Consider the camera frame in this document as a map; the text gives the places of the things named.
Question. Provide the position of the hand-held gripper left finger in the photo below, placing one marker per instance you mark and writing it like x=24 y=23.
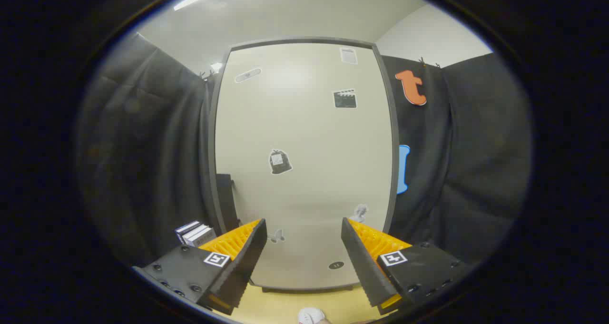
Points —
x=250 y=257

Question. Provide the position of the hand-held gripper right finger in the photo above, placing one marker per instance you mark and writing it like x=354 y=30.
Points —
x=359 y=262

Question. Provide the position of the white shoe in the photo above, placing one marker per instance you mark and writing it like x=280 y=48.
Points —
x=311 y=316

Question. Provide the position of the grey shoe cabinet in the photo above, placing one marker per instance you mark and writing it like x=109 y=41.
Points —
x=211 y=148

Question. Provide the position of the white spine book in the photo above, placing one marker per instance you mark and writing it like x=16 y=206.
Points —
x=195 y=232

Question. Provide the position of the dark blue book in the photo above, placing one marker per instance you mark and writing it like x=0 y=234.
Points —
x=183 y=228

